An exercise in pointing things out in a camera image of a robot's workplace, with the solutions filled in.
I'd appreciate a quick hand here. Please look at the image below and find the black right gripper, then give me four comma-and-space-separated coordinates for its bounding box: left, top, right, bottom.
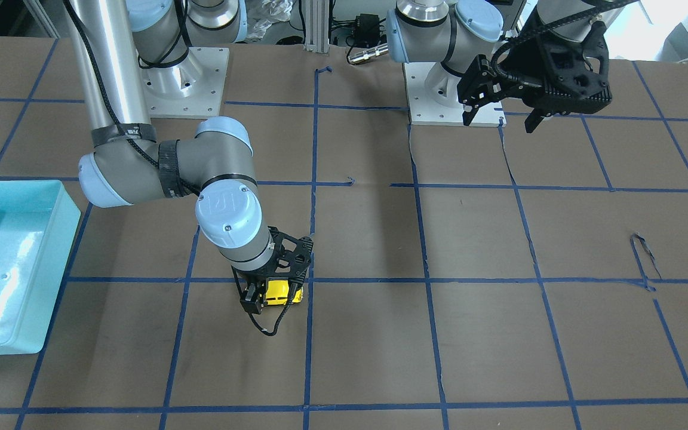
233, 226, 314, 315

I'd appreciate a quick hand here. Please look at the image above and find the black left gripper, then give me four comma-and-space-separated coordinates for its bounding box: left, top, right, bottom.
456, 21, 613, 134

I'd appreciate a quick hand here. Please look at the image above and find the yellow beetle toy car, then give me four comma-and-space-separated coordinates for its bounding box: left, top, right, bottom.
265, 279, 288, 306

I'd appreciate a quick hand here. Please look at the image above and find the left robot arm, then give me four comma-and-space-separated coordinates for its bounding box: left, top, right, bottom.
386, 1, 627, 133

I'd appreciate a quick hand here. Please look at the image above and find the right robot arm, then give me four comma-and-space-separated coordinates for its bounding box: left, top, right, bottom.
63, 1, 313, 315

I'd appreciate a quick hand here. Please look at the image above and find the light blue plastic bin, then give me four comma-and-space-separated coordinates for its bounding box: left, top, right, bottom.
0, 180, 80, 355

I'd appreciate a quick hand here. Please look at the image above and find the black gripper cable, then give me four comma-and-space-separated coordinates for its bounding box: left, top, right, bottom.
234, 269, 300, 337

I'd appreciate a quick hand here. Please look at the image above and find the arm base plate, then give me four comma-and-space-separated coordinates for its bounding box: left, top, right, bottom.
141, 47, 230, 119
403, 62, 507, 128

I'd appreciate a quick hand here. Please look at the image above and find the aluminium frame post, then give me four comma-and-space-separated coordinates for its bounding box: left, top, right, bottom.
299, 1, 331, 56

